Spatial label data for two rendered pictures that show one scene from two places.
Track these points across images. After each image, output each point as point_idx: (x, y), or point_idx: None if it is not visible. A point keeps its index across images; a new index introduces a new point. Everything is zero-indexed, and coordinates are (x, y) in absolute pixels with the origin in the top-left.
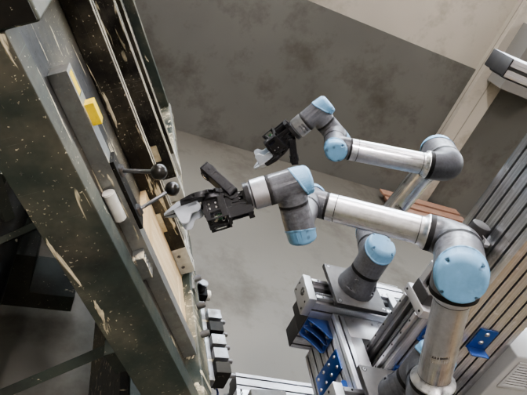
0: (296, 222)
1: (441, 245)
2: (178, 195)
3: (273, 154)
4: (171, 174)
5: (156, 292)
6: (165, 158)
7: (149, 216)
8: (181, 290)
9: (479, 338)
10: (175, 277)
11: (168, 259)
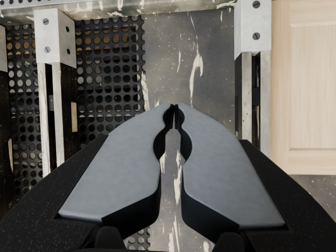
0: None
1: None
2: (64, 23)
3: (118, 211)
4: (65, 71)
5: None
6: (66, 104)
7: (309, 161)
8: (309, 9)
9: None
10: (305, 38)
11: (300, 73)
